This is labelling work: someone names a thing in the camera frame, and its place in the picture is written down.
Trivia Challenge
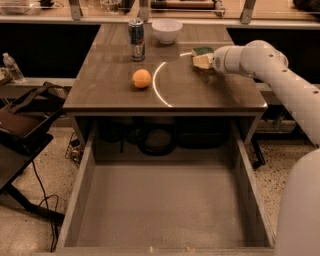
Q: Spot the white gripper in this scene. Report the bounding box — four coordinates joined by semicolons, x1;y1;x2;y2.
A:
193;46;244;74

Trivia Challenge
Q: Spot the green and yellow sponge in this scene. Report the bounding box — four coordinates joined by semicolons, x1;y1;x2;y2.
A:
191;46;214;57

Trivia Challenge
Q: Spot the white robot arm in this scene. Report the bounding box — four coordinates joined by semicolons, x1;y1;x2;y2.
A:
192;40;320;256

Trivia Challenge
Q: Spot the open grey top drawer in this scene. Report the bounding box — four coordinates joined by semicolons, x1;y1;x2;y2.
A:
56;128;275;256

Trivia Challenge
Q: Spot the white bowl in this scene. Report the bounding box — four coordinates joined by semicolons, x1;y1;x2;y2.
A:
152;18;183;44

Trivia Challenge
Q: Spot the orange fruit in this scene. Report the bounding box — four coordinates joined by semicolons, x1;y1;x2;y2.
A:
132;69;152;89

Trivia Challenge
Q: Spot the grey cabinet desk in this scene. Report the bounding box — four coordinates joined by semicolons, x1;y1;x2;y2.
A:
64;23;267;142

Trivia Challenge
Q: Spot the blue silver drink can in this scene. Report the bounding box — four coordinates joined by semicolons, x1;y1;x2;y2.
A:
128;18;145;61

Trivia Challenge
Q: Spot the black folding chair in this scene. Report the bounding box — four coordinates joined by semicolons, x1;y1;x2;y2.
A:
0;82;69;224

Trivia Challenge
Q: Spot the clear plastic water bottle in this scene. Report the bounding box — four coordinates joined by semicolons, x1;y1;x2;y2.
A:
3;53;25;83

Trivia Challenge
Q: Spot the black floor cable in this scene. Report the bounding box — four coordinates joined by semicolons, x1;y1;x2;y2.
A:
31;159;60;253

